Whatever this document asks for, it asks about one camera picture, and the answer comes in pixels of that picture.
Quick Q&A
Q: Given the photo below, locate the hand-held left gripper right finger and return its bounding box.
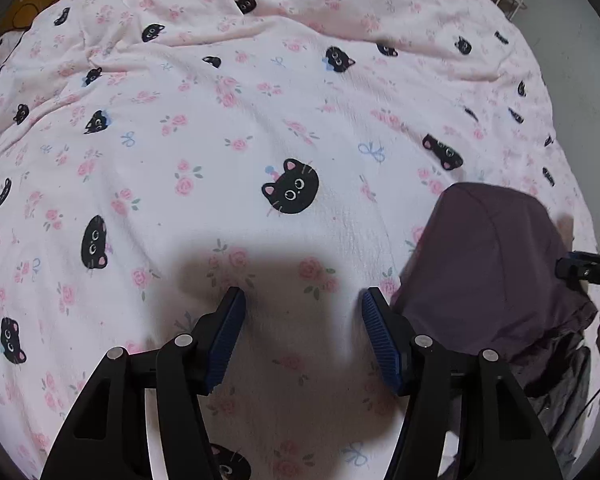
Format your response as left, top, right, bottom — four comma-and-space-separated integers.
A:
361, 287, 563, 480

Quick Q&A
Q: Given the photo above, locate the grey purple hooded jacket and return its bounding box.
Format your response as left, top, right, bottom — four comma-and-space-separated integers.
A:
390, 182, 600, 471

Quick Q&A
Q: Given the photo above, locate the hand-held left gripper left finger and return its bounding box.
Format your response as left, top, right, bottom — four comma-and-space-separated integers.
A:
40, 286, 247, 480

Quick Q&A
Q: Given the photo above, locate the pink cat print blanket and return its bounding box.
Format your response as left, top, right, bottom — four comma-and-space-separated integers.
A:
0, 0, 600, 480

